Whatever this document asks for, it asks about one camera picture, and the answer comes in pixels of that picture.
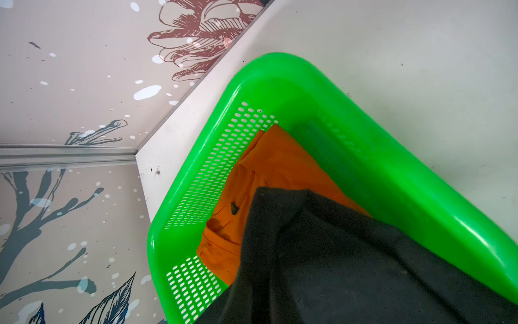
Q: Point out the green plastic basket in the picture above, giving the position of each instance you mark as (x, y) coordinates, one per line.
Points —
(365, 161)

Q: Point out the orange t-shirt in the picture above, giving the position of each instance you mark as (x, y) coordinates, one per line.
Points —
(273, 160)

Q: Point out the black t-shirt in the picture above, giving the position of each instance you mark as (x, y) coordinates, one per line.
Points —
(308, 259)

